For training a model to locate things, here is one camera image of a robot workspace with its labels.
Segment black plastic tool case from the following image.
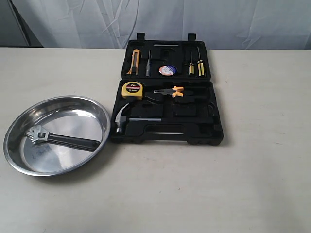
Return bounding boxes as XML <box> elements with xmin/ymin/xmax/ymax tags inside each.
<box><xmin>110</xmin><ymin>33</ymin><xmax>224</xmax><ymax>146</ymax></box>

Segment adjustable wrench black handle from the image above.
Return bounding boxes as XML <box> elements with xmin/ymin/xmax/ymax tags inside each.
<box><xmin>25</xmin><ymin>125</ymin><xmax>101</xmax><ymax>152</ymax></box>

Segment steel claw hammer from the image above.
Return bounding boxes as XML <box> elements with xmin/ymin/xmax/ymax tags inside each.
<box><xmin>115</xmin><ymin>102</ymin><xmax>217</xmax><ymax>133</ymax></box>

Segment yellow tape measure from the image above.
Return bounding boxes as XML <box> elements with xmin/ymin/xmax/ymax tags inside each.
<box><xmin>121</xmin><ymin>81</ymin><xmax>143</xmax><ymax>100</ymax></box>

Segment clear tester screwdriver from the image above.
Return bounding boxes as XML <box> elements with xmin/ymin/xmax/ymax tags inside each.
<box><xmin>145</xmin><ymin>50</ymin><xmax>151</xmax><ymax>77</ymax></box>

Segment electrical tape roll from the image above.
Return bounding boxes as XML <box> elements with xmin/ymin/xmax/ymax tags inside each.
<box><xmin>159</xmin><ymin>65</ymin><xmax>176</xmax><ymax>76</ymax></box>

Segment yellow black screwdriver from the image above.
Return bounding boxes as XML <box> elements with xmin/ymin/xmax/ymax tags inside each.
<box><xmin>197</xmin><ymin>47</ymin><xmax>205</xmax><ymax>77</ymax></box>
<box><xmin>189</xmin><ymin>51</ymin><xmax>194</xmax><ymax>75</ymax></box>

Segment yellow utility knife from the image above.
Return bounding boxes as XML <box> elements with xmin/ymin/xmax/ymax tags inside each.
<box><xmin>127</xmin><ymin>49</ymin><xmax>140</xmax><ymax>75</ymax></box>

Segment white backdrop curtain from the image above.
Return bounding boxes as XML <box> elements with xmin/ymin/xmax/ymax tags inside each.
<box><xmin>13</xmin><ymin>0</ymin><xmax>311</xmax><ymax>50</ymax></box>

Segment orange handled pliers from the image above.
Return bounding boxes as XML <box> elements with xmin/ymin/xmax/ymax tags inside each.
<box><xmin>153</xmin><ymin>85</ymin><xmax>207</xmax><ymax>98</ymax></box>

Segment dark vertical post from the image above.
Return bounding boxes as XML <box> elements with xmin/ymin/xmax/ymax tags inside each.
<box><xmin>8</xmin><ymin>0</ymin><xmax>43</xmax><ymax>48</ymax></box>

